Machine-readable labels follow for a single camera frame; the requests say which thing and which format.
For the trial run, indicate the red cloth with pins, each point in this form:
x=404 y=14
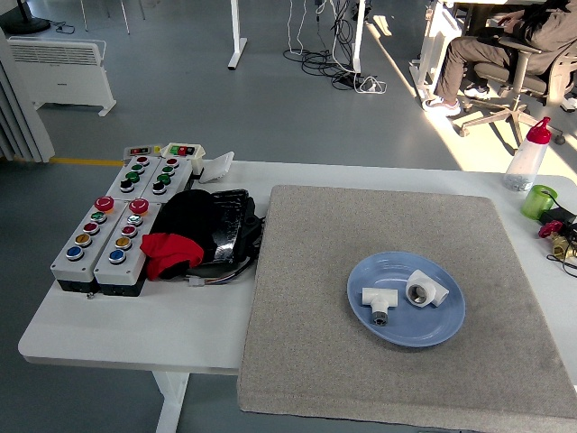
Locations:
x=169 y=252

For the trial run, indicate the cream switch box red green buttons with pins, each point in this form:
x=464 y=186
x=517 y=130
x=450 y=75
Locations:
x=173 y=148

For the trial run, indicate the white tee pipe small grey insert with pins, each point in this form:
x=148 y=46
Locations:
x=378 y=297

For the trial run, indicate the white desk frame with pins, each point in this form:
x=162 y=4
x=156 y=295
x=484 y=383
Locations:
x=428 y=49

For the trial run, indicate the blue plate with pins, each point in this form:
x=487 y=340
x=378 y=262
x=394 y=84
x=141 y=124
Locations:
x=405 y=329

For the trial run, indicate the white panel heater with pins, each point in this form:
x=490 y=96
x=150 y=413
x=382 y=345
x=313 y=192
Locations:
x=63 y=76

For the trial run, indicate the grey-brown mat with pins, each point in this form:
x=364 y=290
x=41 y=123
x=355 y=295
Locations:
x=315 y=293

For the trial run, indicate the small grey switch plate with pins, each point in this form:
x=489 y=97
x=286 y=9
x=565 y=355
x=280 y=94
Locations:
x=140 y=150

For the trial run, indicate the black power adapter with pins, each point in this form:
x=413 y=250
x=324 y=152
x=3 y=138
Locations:
x=563 y=213

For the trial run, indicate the grey office chair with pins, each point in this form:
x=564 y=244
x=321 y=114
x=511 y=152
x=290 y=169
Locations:
x=518 y=76

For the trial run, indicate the clear squeeze bottle red cap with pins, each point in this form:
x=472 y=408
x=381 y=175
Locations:
x=527 y=162

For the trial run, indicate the person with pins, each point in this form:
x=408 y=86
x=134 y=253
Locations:
x=469 y=54

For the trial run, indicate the black cloth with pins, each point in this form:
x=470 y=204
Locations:
x=187 y=216

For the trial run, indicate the black glossy device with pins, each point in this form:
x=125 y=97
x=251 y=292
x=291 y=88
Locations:
x=230 y=225

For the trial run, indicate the five-button control box with emergency stop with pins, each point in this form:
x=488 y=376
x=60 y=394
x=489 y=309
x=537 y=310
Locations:
x=118 y=270
x=74 y=268

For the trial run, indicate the black round stand base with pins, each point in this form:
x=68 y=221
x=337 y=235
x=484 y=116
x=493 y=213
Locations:
x=27 y=24

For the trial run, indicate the green translucent cup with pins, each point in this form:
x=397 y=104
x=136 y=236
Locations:
x=534 y=205

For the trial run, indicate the grey folding partition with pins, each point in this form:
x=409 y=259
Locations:
x=18 y=117

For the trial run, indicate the white desk leg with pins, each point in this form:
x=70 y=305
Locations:
x=358 y=40
x=236 y=40

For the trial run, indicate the white table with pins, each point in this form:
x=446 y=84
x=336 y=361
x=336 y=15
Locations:
x=180 y=315

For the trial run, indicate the three-button control box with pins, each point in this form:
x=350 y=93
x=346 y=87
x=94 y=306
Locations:
x=124 y=173
x=178 y=173

